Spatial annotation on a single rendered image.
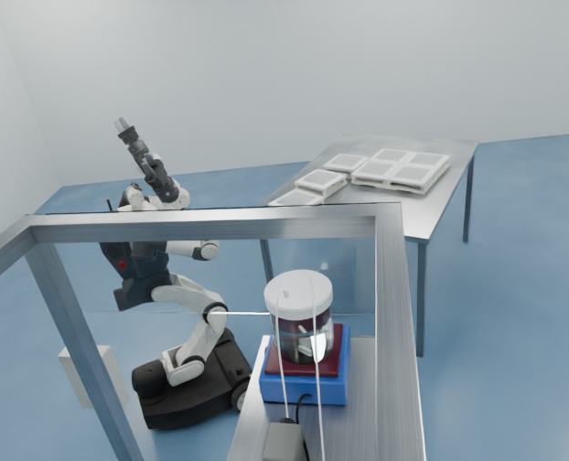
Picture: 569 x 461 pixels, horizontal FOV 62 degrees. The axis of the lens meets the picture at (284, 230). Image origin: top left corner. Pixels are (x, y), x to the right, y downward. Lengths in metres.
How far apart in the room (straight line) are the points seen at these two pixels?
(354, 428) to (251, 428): 0.23
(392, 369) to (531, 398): 2.30
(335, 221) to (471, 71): 5.05
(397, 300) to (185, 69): 5.23
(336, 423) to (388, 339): 0.41
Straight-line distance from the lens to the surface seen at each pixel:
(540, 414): 2.93
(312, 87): 5.78
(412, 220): 2.71
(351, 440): 1.11
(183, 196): 2.01
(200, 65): 5.84
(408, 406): 0.68
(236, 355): 2.93
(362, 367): 1.24
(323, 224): 1.12
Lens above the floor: 2.16
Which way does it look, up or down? 29 degrees down
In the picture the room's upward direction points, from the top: 8 degrees counter-clockwise
